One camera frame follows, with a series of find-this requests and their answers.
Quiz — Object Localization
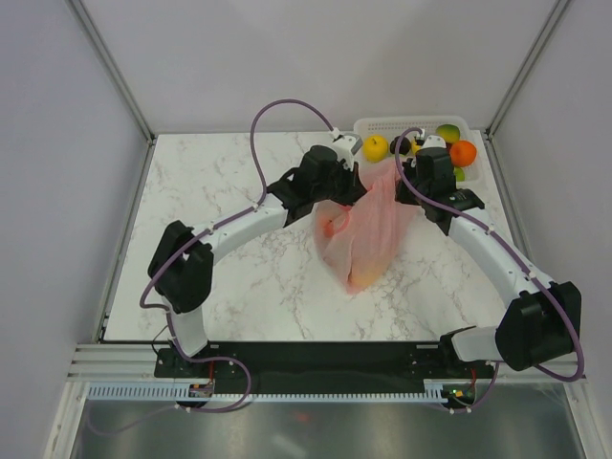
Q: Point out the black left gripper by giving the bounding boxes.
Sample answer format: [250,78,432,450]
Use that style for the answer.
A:
[313,159,366,208]

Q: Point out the pink plastic bag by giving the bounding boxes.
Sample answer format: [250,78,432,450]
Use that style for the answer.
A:
[314,159,419,295]

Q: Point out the yellow fake fruit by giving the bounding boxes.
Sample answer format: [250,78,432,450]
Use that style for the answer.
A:
[347,267,385,292]

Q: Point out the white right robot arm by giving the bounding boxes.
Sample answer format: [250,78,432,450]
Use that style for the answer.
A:
[395,147,584,381]

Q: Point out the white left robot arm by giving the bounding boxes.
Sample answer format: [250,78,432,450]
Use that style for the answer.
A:
[141,135,366,377]

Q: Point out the small green fake fruit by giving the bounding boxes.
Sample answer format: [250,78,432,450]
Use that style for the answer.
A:
[453,166,466,182]

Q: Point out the orange fake orange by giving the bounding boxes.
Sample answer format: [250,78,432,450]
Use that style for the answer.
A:
[449,140,477,167]

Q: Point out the dark purple fake fruit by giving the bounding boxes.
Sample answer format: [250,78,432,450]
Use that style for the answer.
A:
[389,136,412,156]

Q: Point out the yellow green fake mango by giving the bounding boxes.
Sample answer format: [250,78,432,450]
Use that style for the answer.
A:
[435,123,461,144]

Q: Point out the yellow fake apple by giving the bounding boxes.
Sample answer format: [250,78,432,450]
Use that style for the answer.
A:
[362,135,389,164]

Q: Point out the white plastic basket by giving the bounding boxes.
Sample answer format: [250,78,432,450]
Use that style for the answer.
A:
[352,114,483,186]

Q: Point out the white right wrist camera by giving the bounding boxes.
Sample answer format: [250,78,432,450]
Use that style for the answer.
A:
[413,135,447,152]

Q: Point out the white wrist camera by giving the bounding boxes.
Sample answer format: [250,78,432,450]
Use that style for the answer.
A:
[331,133,362,170]
[413,135,447,152]

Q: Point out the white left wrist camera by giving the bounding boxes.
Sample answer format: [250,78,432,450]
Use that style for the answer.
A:
[331,133,362,170]

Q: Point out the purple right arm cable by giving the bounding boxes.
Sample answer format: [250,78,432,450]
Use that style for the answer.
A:
[392,126,587,383]

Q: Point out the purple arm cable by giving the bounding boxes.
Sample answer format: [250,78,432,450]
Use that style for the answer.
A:
[138,98,343,358]
[392,126,587,383]

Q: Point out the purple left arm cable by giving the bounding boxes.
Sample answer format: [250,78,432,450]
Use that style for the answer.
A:
[138,98,343,358]

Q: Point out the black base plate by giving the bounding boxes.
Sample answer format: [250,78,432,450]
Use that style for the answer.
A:
[153,339,494,396]

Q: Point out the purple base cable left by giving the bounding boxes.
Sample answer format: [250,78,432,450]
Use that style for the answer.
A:
[85,358,253,437]

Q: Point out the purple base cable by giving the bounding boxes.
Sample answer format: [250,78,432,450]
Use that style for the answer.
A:
[442,362,501,416]
[85,358,253,437]

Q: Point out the right aluminium frame post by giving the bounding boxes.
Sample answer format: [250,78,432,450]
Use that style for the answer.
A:
[485,0,574,138]

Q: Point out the aluminium frame post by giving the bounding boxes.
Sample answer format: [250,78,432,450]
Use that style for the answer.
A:
[485,0,574,138]
[65,0,156,144]

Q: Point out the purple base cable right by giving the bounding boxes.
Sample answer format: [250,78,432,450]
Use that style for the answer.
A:
[442,362,501,416]

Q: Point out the left aluminium frame post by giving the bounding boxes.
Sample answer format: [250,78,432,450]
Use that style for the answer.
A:
[65,0,156,144]

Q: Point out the white cable duct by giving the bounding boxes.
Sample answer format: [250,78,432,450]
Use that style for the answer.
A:
[86,382,448,404]

